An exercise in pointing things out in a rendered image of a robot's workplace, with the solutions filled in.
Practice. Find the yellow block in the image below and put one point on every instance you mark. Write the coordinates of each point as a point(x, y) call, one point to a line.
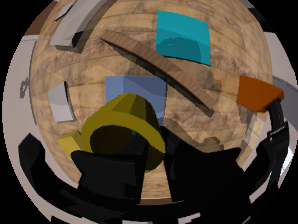
point(70, 142)

